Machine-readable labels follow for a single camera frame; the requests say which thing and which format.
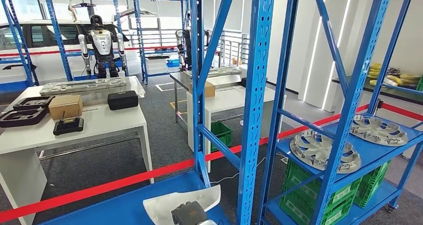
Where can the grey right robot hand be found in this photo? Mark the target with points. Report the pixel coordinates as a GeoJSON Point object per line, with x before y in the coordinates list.
{"type": "Point", "coordinates": [188, 213]}

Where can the white plastic car part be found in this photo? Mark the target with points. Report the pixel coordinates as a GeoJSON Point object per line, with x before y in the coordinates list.
{"type": "Point", "coordinates": [165, 205]}

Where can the grey metal panel part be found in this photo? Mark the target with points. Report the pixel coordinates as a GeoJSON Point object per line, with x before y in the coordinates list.
{"type": "Point", "coordinates": [224, 72]}
{"type": "Point", "coordinates": [82, 86]}

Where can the green plastic crate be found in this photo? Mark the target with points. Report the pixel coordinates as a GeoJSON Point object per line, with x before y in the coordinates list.
{"type": "Point", "coordinates": [220, 135]}
{"type": "Point", "coordinates": [378, 176]}
{"type": "Point", "coordinates": [365, 196]}
{"type": "Point", "coordinates": [296, 210]}
{"type": "Point", "coordinates": [296, 176]}

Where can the white table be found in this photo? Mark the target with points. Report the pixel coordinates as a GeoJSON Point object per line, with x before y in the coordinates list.
{"type": "Point", "coordinates": [109, 121]}
{"type": "Point", "coordinates": [230, 101]}

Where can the cardboard box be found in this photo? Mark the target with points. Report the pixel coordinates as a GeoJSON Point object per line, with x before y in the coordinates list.
{"type": "Point", "coordinates": [210, 90]}
{"type": "Point", "coordinates": [66, 107]}

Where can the black hard case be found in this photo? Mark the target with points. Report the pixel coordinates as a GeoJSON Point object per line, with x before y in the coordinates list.
{"type": "Point", "coordinates": [244, 82]}
{"type": "Point", "coordinates": [122, 100]}

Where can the silver wheel hubcap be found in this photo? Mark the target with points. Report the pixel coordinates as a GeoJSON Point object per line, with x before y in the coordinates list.
{"type": "Point", "coordinates": [309, 149]}
{"type": "Point", "coordinates": [378, 131]}

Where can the black remote controller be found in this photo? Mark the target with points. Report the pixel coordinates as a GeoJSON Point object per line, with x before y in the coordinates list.
{"type": "Point", "coordinates": [68, 127]}

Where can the blue storage bin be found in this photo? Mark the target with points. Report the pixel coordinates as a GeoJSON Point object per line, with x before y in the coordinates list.
{"type": "Point", "coordinates": [172, 63]}

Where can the white storage box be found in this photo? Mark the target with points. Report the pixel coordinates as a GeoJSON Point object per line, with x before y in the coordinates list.
{"type": "Point", "coordinates": [156, 66]}

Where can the silver black humanoid robot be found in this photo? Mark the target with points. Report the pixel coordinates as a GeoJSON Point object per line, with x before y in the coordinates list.
{"type": "Point", "coordinates": [187, 48]}
{"type": "Point", "coordinates": [103, 45]}

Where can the white metal railing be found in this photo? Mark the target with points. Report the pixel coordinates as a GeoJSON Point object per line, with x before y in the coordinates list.
{"type": "Point", "coordinates": [244, 47]}

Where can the black foam tray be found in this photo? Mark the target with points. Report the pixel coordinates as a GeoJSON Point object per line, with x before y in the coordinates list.
{"type": "Point", "coordinates": [22, 117]}
{"type": "Point", "coordinates": [32, 102]}

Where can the white car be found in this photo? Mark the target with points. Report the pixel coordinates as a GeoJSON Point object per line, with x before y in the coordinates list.
{"type": "Point", "coordinates": [46, 68]}

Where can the grey car hood panel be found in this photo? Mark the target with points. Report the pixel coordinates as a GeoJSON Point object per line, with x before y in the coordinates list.
{"type": "Point", "coordinates": [134, 12]}

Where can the black hanger bar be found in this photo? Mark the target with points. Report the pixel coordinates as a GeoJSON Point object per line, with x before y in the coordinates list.
{"type": "Point", "coordinates": [84, 5]}

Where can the dark side table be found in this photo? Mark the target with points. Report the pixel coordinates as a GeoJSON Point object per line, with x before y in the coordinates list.
{"type": "Point", "coordinates": [403, 95]}

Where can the black barrier post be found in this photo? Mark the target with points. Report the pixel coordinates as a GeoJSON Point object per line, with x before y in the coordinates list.
{"type": "Point", "coordinates": [379, 105]}

